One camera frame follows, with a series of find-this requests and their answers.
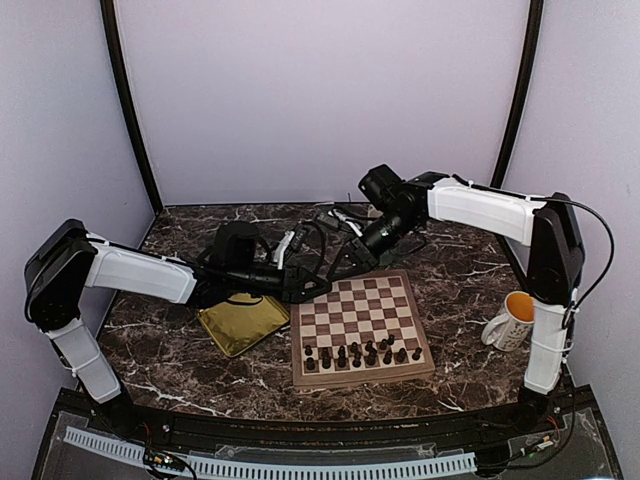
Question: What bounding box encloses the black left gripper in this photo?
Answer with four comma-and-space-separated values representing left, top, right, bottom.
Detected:
228, 263, 333, 305

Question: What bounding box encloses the gold metal tray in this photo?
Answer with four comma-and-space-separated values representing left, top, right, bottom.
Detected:
197, 293, 289, 358

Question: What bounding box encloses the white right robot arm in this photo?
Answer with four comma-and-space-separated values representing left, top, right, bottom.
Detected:
328, 164, 585, 395

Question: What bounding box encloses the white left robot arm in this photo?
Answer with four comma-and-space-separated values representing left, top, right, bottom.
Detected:
24, 219, 331, 436

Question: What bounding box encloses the wooden chess board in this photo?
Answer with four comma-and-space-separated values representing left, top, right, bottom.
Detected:
290, 270, 435, 390

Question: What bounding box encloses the white mug orange inside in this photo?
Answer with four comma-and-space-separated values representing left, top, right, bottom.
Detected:
481, 291, 534, 352

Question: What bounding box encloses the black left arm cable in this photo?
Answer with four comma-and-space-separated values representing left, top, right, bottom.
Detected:
254, 222, 329, 281

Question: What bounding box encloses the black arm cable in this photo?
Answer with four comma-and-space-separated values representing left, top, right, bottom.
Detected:
254, 222, 329, 281
544, 195, 615, 311

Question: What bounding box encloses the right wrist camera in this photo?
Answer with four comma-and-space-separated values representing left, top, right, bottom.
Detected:
315, 209, 362, 237

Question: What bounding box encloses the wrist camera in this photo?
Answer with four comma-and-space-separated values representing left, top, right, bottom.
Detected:
315, 209, 362, 237
272, 226, 308, 269

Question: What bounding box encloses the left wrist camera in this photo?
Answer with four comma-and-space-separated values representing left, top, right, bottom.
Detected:
272, 226, 308, 269

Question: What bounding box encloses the black front rail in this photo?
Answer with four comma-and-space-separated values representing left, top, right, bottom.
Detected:
165, 416, 490, 449

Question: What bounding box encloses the white slotted cable duct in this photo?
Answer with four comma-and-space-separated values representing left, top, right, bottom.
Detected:
63, 426, 477, 479

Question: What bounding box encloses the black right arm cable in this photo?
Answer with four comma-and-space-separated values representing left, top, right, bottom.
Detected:
544, 195, 615, 311

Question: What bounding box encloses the right black frame post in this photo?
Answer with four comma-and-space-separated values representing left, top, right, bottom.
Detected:
490, 0, 544, 188

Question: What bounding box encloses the black frame post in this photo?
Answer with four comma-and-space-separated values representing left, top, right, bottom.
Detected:
490, 0, 544, 188
100, 0, 164, 216

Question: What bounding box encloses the left black frame post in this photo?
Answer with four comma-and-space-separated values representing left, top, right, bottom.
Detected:
100, 0, 164, 216

